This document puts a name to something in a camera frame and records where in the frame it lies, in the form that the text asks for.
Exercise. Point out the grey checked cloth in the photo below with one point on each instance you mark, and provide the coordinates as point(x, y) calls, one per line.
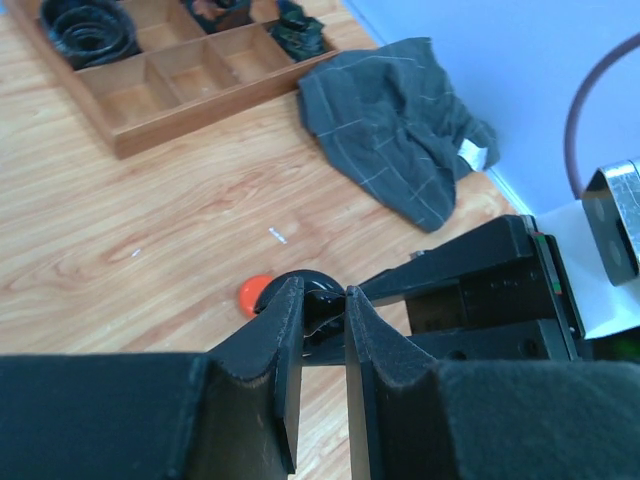
point(389, 119)

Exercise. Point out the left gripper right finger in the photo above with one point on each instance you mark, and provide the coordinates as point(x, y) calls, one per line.
point(412, 416)

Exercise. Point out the black earbud case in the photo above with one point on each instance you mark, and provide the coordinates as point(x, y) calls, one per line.
point(324, 306)

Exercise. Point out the wooden compartment tray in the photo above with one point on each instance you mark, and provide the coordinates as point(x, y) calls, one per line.
point(179, 81)

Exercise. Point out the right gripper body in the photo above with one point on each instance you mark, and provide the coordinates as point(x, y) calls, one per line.
point(503, 293)

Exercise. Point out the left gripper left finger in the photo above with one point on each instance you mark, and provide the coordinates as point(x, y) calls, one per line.
point(229, 413)

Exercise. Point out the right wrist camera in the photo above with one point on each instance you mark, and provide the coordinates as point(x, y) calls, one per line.
point(611, 205)

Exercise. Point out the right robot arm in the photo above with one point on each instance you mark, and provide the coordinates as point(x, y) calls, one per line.
point(615, 350)

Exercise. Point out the orange earbud case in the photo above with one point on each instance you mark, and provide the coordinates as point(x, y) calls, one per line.
point(249, 293)

